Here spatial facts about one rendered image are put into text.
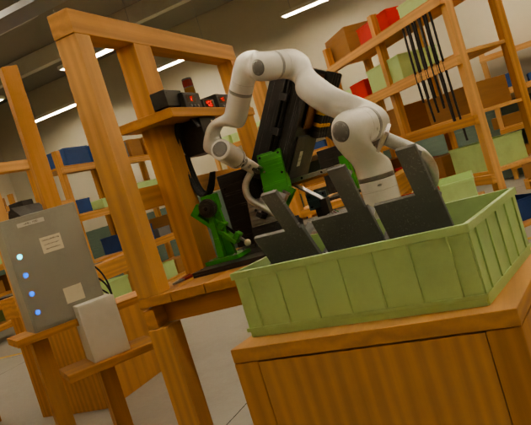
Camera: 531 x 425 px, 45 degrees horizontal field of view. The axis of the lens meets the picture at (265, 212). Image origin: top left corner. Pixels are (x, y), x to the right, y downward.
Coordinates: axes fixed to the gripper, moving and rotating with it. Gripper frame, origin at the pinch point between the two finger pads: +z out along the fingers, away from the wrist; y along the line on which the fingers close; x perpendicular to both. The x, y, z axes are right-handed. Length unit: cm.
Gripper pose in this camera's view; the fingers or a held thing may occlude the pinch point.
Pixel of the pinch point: (252, 168)
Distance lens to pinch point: 277.5
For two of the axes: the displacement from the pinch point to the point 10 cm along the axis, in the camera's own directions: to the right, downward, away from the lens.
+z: 3.9, 1.8, 9.1
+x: -5.3, 8.4, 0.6
